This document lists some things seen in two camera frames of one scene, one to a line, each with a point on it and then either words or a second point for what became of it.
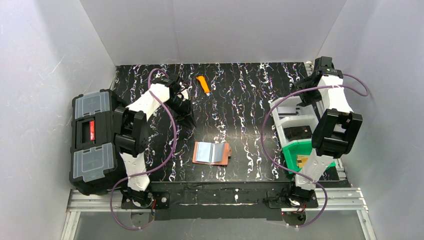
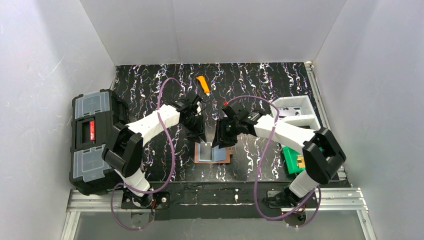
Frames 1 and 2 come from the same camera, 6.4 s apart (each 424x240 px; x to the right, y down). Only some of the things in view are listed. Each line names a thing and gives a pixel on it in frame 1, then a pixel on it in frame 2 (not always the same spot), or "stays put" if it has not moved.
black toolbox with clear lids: (95, 166) stays put
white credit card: (286, 109) -> (205, 150)
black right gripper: (303, 96) -> (226, 129)
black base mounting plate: (219, 201) stays put
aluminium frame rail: (345, 199) stays put
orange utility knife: (204, 84) stays put
